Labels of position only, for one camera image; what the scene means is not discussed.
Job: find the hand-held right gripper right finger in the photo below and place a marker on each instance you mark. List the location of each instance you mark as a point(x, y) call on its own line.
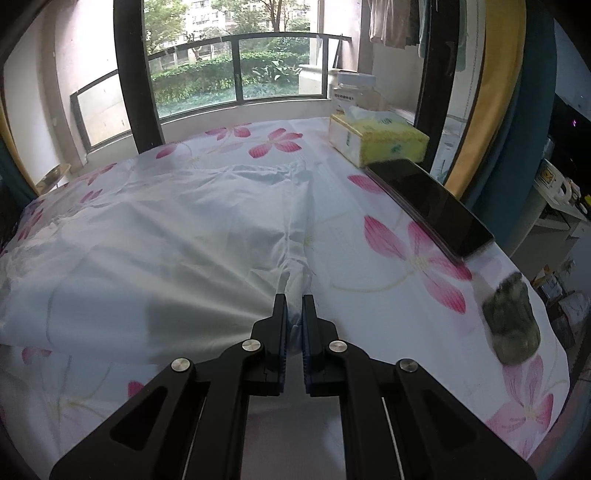
point(310, 332)

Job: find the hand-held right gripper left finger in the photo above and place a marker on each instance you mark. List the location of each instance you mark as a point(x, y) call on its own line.
point(279, 332)

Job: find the white hooded jacket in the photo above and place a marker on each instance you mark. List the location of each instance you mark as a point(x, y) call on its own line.
point(161, 258)

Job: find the floral bedsheet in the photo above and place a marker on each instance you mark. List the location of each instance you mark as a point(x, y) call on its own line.
point(369, 295)

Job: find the black smartphone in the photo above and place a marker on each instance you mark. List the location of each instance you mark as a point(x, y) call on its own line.
point(429, 203)

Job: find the yellow tissue box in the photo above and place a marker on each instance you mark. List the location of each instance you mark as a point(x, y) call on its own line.
point(388, 138)

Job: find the white printed box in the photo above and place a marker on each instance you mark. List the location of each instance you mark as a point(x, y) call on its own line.
point(351, 99)

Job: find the white flat box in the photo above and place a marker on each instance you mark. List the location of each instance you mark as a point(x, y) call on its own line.
point(358, 78)

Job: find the teal curtain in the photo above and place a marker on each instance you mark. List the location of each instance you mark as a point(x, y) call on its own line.
point(517, 175)
point(14, 175)

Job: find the white desk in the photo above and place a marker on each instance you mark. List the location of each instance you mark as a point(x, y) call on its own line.
point(554, 226)

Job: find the black balcony railing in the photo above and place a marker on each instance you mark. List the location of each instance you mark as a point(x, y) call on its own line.
point(235, 64)

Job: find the black framed glass panel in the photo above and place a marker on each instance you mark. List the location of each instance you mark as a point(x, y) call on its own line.
point(99, 110)

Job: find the yellow curtain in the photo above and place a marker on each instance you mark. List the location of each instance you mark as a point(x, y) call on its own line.
point(489, 101)
point(3, 129)

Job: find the beige hanging garment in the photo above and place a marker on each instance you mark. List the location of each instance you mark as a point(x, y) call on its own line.
point(390, 23)

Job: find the dark hanging garment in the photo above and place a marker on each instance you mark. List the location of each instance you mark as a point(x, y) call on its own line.
point(425, 27)

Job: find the dark screen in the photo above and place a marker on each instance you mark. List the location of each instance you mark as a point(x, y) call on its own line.
point(570, 134)

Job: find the black door frame post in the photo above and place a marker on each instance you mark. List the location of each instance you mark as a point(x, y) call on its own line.
point(136, 69)
point(436, 83)

